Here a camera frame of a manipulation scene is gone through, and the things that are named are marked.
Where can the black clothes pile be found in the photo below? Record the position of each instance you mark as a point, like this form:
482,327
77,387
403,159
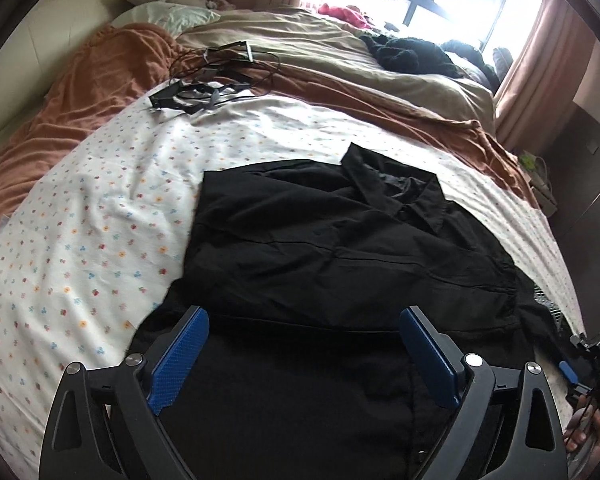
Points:
410,55

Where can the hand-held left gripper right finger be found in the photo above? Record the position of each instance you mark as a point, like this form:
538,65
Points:
430,360

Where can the small green item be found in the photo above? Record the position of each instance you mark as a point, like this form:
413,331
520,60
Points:
528,160

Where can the beige duvet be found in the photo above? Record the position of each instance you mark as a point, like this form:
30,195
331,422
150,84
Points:
305,40

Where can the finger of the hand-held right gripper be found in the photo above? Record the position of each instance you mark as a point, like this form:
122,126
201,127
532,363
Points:
590,345
570,371

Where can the pale green pillow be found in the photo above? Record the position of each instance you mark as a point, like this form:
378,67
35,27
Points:
170,15

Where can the brown blanket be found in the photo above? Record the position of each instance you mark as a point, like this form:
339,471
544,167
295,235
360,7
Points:
90,85

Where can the person's right hand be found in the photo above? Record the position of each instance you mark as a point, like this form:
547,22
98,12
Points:
587,425

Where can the white floral bedsheet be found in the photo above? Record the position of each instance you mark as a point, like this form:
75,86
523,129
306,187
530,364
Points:
105,240

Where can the cream bed headboard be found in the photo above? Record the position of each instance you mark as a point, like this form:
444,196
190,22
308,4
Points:
40,25

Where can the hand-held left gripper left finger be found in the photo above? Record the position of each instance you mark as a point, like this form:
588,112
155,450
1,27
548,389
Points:
180,355

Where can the black shirt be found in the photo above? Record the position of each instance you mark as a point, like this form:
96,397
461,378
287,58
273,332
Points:
305,240

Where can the white power strip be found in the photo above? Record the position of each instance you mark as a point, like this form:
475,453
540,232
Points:
542,190

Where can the red cloth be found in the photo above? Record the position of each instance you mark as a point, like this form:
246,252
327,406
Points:
345,12

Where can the wall socket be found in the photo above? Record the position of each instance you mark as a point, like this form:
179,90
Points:
592,148

